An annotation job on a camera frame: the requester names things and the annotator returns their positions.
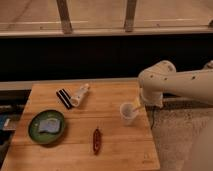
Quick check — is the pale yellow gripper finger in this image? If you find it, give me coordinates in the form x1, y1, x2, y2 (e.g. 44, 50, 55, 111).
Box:
133, 97, 143, 112

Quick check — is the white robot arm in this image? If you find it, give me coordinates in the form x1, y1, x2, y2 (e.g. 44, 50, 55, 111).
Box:
133, 60, 213, 111

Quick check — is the white plastic bottle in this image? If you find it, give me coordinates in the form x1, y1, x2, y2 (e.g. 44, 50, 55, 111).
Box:
70, 84, 90, 107

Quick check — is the black white striped block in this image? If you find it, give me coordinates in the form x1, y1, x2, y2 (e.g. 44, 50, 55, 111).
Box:
56, 89, 72, 109

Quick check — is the blue sponge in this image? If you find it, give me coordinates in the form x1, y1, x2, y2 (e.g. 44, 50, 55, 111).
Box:
38, 118, 61, 134

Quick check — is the green round plate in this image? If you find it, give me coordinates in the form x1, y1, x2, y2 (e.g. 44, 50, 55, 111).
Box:
28, 110, 66, 144

